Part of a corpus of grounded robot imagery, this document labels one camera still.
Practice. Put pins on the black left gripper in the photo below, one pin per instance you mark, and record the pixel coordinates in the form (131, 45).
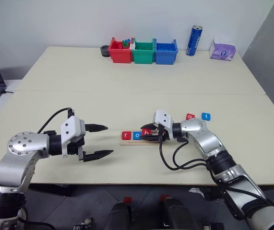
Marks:
(75, 146)

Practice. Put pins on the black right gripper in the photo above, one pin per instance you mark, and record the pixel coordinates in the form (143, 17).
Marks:
(167, 135)

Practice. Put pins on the red letter b block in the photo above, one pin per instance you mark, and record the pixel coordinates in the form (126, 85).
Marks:
(147, 133)

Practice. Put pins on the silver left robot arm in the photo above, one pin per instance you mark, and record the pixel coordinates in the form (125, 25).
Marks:
(24, 143)

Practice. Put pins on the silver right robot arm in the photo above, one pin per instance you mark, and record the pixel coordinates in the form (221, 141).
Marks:
(199, 141)

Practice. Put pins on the blue letter o block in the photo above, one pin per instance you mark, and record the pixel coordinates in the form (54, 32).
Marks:
(136, 135)

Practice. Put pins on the long wooden tray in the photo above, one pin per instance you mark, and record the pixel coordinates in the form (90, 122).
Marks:
(129, 142)

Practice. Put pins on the red letter r block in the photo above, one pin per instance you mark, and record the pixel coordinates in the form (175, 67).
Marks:
(126, 135)

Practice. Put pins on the red letter o block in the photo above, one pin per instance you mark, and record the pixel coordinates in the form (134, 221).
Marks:
(190, 117)

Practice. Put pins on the blue letter t block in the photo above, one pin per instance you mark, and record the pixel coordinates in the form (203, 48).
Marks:
(206, 116)

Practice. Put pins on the small red block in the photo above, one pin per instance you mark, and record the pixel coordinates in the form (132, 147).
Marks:
(164, 198)
(127, 200)

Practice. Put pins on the white crumpled paper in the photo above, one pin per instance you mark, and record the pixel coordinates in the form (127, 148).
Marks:
(195, 190)

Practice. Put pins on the green plastic bin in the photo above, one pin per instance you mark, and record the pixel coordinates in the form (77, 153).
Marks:
(142, 57)

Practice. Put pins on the blue plastic bin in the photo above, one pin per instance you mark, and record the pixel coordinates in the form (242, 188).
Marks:
(164, 58)

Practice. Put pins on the dark rounded shape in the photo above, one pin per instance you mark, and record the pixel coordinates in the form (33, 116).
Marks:
(118, 215)
(178, 215)

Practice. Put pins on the red plastic bin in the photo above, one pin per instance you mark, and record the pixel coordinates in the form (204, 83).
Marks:
(120, 55)

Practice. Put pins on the red and white toy piece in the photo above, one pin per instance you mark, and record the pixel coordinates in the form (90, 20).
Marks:
(133, 44)

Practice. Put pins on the black round cup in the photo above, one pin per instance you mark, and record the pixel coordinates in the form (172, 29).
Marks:
(104, 50)

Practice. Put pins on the green toy brick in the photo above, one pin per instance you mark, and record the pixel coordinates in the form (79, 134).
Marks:
(125, 44)

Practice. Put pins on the blue toy brick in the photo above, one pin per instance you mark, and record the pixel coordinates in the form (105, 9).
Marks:
(127, 41)

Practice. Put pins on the tall blue drink can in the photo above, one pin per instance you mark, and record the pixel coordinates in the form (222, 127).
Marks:
(194, 40)

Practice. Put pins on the purple tissue pack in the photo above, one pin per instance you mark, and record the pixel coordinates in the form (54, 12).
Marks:
(222, 51)

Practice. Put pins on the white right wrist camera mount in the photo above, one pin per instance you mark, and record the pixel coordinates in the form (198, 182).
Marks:
(163, 118)

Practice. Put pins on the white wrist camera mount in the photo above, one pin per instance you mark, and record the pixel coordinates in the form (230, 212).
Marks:
(70, 127)
(163, 118)

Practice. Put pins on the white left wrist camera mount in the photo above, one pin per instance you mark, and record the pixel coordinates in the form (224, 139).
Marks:
(70, 127)

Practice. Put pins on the dark table frame bar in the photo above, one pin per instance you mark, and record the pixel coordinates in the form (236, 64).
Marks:
(52, 189)

